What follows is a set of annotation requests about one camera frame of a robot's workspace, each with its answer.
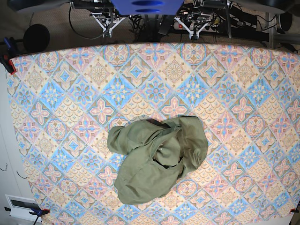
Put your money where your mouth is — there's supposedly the olive green t-shirt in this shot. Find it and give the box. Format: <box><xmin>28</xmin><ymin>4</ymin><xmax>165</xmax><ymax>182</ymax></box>
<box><xmin>107</xmin><ymin>116</ymin><xmax>208</xmax><ymax>205</ymax></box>

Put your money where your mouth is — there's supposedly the colourful patterned tablecloth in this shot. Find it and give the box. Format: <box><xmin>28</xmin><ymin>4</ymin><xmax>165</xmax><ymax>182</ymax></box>
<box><xmin>6</xmin><ymin>44</ymin><xmax>300</xmax><ymax>225</ymax></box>

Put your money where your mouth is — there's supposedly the white power strip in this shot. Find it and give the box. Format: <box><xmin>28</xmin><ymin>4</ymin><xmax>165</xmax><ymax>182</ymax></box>
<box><xmin>173</xmin><ymin>17</ymin><xmax>213</xmax><ymax>32</ymax></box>

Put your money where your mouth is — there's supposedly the black round stool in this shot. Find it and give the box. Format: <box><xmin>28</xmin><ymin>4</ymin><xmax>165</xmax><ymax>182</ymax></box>
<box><xmin>23</xmin><ymin>24</ymin><xmax>50</xmax><ymax>53</ymax></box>

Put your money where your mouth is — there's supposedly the blue orange clamp lower left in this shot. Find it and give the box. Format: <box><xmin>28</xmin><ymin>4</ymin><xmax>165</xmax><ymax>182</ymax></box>
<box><xmin>4</xmin><ymin>207</ymin><xmax>50</xmax><ymax>225</ymax></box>

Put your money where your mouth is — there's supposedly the black cylinder right background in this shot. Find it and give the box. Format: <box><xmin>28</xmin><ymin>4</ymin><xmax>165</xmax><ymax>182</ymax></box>
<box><xmin>278</xmin><ymin>12</ymin><xmax>293</xmax><ymax>31</ymax></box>

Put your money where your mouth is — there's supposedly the orange clamp lower right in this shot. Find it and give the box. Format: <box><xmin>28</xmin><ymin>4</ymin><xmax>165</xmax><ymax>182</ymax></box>
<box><xmin>290</xmin><ymin>208</ymin><xmax>300</xmax><ymax>213</ymax></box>

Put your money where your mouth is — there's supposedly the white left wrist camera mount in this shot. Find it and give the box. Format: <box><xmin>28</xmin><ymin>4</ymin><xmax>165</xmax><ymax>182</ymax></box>
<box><xmin>173</xmin><ymin>16</ymin><xmax>212</xmax><ymax>40</ymax></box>

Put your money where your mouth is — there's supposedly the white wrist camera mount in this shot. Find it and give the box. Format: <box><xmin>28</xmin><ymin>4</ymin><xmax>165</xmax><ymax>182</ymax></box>
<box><xmin>173</xmin><ymin>16</ymin><xmax>212</xmax><ymax>40</ymax></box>
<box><xmin>90</xmin><ymin>13</ymin><xmax>126</xmax><ymax>38</ymax></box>

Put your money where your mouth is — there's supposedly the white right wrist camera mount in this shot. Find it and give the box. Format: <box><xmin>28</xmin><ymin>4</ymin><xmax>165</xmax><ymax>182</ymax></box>
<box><xmin>90</xmin><ymin>13</ymin><xmax>126</xmax><ymax>38</ymax></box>

